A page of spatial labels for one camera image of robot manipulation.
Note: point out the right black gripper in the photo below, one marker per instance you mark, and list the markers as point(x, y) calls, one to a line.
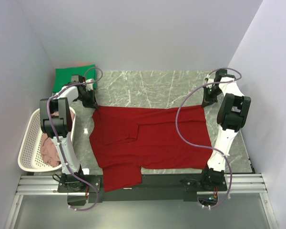
point(208, 100)

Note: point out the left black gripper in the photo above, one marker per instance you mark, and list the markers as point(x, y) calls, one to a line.
point(92, 103)

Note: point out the red t shirt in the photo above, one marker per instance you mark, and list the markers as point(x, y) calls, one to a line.
point(125, 140)

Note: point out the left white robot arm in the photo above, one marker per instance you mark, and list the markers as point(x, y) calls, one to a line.
point(56, 122)

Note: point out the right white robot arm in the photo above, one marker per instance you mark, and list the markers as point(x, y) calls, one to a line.
point(231, 117)

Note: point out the green folded t shirt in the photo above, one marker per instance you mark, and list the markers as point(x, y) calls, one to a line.
point(63, 75)

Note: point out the pink t shirt in basket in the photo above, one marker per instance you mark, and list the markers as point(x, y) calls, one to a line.
point(49, 152)

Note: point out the white plastic laundry basket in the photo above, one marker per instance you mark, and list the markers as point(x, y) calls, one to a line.
point(29, 158)

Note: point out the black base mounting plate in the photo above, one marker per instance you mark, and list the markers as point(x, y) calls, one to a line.
point(153, 187)

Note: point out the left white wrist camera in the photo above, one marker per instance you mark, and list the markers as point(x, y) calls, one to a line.
point(89, 84)

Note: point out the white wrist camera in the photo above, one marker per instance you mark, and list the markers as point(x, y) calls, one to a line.
point(208, 81)
point(89, 84)

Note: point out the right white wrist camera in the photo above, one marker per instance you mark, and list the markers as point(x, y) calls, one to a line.
point(208, 81)

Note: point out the aluminium rail frame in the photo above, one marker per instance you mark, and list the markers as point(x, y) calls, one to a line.
point(236, 183)

